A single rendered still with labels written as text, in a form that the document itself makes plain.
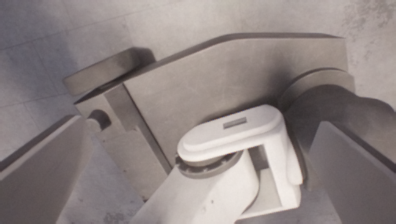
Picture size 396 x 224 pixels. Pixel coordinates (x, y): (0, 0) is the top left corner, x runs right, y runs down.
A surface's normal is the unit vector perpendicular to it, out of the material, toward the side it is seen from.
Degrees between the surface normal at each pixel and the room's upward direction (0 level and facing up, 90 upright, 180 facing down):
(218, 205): 59
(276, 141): 0
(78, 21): 0
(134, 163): 0
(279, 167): 24
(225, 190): 45
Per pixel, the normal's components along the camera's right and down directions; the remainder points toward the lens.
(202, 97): -0.07, 0.45
